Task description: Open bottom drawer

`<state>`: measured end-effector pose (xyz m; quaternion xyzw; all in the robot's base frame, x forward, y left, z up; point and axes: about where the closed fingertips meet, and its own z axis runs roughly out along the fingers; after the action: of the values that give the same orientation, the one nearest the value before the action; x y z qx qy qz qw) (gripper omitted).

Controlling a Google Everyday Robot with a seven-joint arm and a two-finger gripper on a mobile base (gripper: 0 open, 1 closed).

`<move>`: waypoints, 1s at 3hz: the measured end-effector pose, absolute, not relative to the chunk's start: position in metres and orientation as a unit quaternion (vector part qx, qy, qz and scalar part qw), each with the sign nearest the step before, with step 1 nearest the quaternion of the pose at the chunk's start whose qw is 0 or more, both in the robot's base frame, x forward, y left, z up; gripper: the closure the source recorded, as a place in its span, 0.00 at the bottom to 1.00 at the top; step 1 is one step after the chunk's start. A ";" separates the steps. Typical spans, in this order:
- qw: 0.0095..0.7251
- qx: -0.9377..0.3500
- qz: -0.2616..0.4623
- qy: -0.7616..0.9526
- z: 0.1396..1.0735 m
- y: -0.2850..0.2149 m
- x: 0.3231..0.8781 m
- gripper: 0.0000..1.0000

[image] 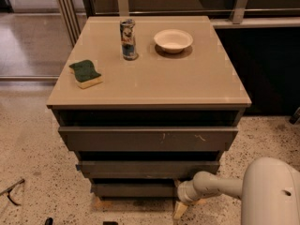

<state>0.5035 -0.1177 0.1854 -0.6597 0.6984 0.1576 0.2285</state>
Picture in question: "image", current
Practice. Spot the dark object bottom edge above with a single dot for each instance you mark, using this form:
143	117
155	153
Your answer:
110	223

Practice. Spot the green yellow sponge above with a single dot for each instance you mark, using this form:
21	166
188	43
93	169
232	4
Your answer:
85	74

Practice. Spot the black object at floor edge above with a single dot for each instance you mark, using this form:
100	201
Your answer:
49	221

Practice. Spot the grey drawer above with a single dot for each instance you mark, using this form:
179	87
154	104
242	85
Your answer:
157	190
148	139
145	169

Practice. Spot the tall printed can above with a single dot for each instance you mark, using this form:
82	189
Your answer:
128	43

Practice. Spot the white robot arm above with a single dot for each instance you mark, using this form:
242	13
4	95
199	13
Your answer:
269	192

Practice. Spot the grey bottom drawer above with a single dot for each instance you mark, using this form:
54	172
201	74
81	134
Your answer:
157	190

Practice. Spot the grey middle drawer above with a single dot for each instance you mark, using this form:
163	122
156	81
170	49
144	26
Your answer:
145	169

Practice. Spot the grey drawer cabinet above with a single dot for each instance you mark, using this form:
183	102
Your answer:
196	88

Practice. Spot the metal railing frame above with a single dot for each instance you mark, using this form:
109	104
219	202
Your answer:
223	13

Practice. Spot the white paper bowl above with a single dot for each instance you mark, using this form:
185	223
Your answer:
173	40

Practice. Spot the grey top drawer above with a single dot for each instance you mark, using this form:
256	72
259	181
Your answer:
148	139

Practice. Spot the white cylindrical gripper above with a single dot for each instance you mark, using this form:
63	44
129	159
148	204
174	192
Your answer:
187	195

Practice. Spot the black floor tool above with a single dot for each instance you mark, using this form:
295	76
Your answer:
9	189

